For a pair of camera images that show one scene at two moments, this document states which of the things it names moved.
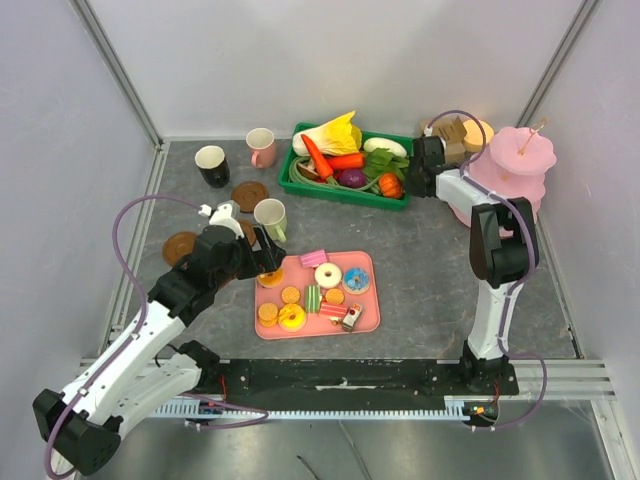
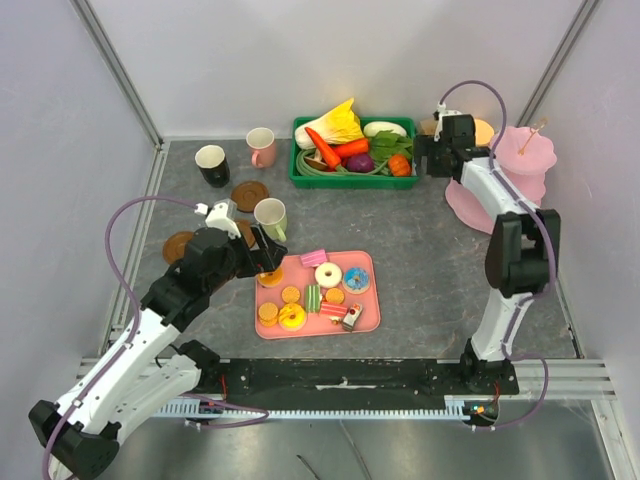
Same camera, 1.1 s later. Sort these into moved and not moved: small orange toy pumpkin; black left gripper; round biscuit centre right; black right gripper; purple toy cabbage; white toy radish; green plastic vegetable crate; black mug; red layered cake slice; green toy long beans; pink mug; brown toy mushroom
Moved: purple toy cabbage; green plastic vegetable crate; white toy radish; green toy long beans; black right gripper; small orange toy pumpkin; brown toy mushroom
Not moved: black mug; black left gripper; red layered cake slice; pink mug; round biscuit centre right
